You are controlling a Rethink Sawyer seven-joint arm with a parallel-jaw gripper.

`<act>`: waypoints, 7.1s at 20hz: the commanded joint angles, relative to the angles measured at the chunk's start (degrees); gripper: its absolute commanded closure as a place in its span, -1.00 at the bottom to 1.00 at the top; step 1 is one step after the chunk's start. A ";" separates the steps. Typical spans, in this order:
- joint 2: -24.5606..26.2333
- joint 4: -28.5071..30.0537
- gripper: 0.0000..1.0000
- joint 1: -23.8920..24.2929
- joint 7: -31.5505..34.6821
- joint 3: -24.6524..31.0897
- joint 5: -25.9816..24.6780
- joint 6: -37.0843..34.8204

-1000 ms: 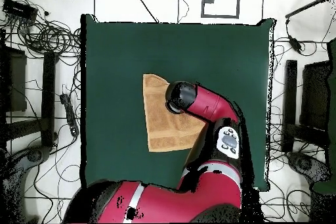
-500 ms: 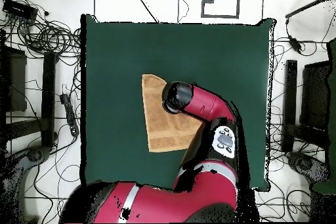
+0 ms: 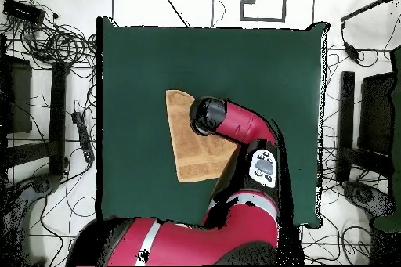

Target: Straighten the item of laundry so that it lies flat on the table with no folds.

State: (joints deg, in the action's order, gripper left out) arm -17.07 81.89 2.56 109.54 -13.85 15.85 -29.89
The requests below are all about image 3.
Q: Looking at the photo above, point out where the black stand frame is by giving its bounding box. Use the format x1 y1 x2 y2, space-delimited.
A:
336 70 394 183
2 61 68 176

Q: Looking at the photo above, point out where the black power strip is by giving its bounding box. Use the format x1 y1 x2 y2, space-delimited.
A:
70 110 96 164

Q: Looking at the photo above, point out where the black electronics box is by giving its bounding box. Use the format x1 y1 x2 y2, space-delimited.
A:
2 0 46 27

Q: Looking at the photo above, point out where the black flat panel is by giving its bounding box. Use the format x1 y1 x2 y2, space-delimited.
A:
0 55 33 135
357 71 396 155

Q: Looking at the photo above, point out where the tan terry towel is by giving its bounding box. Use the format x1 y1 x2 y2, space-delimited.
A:
164 89 240 183

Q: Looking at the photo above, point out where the black pole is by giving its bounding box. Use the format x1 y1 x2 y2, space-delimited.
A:
340 0 401 23

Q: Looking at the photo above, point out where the black power adapter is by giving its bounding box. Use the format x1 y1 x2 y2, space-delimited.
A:
343 42 362 64

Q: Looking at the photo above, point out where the black tripod base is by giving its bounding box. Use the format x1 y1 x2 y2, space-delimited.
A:
341 180 396 218
5 172 62 208

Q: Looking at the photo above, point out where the tangled black cable bundle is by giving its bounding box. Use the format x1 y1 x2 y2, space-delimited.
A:
18 19 98 70

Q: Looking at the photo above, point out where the dark green table cloth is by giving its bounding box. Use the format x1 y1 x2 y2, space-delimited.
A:
96 16 330 229

